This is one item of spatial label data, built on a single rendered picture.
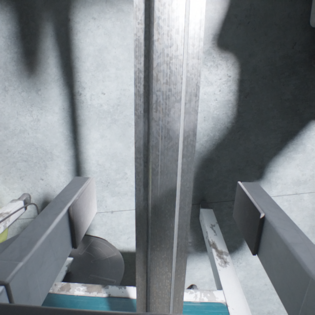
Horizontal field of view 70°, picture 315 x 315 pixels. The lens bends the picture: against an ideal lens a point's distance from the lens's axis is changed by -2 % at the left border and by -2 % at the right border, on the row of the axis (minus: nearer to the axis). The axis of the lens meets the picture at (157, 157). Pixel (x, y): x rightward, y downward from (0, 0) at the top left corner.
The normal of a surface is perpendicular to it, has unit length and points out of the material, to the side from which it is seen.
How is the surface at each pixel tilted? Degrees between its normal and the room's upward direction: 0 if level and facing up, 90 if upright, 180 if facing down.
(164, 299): 0
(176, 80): 0
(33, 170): 0
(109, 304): 90
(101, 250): 90
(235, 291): 90
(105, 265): 90
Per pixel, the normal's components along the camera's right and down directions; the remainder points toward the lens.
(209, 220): 0.03, -0.95
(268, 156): -0.04, 0.30
